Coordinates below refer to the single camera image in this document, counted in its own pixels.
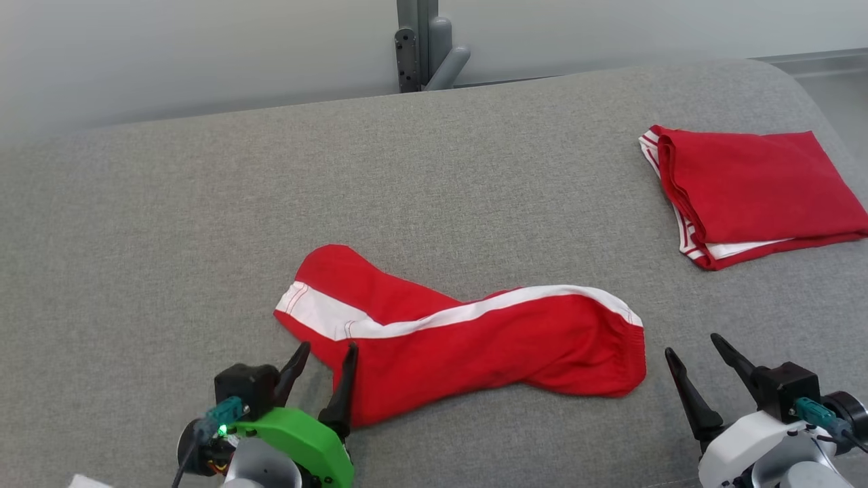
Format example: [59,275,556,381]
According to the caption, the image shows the grey partition base rail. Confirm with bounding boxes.
[751,47,868,77]

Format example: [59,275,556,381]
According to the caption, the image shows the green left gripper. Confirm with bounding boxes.
[227,341,359,488]

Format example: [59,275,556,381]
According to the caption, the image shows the red shorts with white stripe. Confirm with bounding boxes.
[273,244,648,428]

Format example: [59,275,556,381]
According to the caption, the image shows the right camera cable teal plug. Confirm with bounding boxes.
[795,397,868,453]

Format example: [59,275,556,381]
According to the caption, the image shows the camera cable teal plug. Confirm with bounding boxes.
[795,397,868,453]
[171,396,247,488]

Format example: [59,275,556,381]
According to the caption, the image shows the grey partition post with bracket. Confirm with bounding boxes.
[395,0,472,94]

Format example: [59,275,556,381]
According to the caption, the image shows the left camera cable teal plug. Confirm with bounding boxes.
[171,396,247,488]

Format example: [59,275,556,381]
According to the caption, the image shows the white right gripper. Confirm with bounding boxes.
[664,333,835,488]

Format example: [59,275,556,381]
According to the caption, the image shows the red Bulls basketball jersey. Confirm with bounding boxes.
[639,125,868,272]

